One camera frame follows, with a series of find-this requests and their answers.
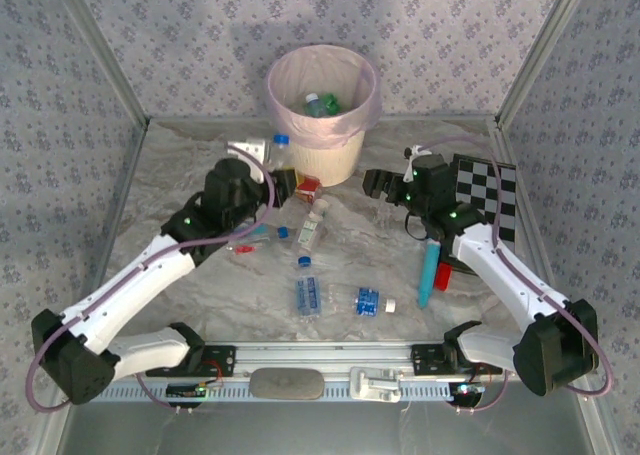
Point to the metal latch bracket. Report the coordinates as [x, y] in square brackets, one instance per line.
[370, 382]

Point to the clear bottle blue strip label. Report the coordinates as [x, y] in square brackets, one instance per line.
[260, 235]

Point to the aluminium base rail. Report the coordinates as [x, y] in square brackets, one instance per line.
[325, 360]

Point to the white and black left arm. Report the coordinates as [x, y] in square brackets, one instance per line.
[130, 285]

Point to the orange red label bottle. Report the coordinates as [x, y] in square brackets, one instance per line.
[309, 187]

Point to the blue label bottle white cap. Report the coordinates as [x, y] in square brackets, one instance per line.
[367, 302]

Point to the turquoise plastic tube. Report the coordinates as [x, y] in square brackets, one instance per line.
[428, 275]

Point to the small red block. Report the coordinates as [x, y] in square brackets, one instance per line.
[443, 276]

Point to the clear bottle pale blue label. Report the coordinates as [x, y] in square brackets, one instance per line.
[308, 295]

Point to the small red plastic piece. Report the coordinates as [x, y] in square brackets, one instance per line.
[245, 249]

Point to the aluminium side rail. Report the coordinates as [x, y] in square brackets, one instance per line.
[504, 135]
[127, 177]

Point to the aluminium frame post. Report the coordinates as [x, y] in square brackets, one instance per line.
[540, 55]
[107, 65]

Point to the clear bottle green white label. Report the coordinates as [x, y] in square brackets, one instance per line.
[309, 232]

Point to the grey oval pad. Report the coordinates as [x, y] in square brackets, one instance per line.
[285, 384]

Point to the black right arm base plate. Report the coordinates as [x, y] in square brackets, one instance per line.
[425, 360]

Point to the pink plastic bin liner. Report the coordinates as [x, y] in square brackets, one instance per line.
[290, 85]

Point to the cream ribbed waste bin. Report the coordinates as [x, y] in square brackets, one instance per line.
[325, 160]

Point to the slotted metal strip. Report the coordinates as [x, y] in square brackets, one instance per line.
[340, 391]

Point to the small circuit board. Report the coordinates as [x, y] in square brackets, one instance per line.
[467, 390]
[185, 391]

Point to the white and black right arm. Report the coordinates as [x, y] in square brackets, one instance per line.
[500, 270]

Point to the black and white chessboard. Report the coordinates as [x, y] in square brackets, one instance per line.
[480, 185]

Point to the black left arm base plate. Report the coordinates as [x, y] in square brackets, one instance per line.
[222, 360]

